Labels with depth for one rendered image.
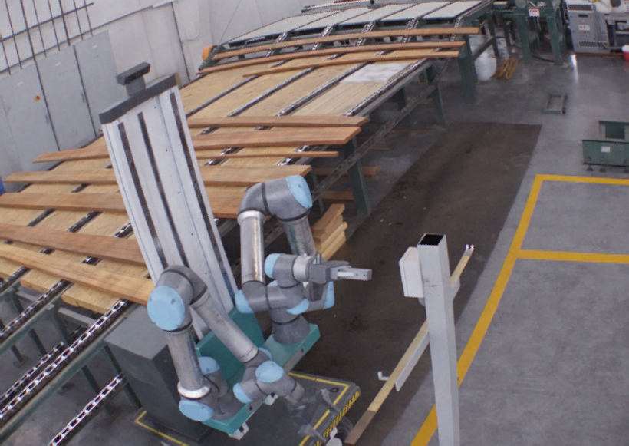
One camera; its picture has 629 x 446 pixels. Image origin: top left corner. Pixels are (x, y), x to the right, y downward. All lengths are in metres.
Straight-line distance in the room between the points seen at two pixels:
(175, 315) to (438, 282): 0.71
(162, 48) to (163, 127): 9.21
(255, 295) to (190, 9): 9.72
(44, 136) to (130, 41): 2.97
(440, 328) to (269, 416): 1.12
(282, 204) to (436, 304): 0.70
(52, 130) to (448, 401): 7.66
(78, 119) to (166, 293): 7.56
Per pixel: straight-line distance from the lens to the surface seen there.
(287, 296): 1.86
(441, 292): 1.60
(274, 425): 2.53
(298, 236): 2.15
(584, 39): 9.67
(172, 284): 1.69
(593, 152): 5.04
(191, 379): 1.86
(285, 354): 2.34
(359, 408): 2.96
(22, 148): 8.48
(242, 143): 4.13
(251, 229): 2.03
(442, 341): 1.71
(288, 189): 2.07
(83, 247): 3.45
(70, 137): 8.98
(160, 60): 11.20
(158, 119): 2.05
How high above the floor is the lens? 2.07
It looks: 26 degrees down
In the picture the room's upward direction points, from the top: 14 degrees counter-clockwise
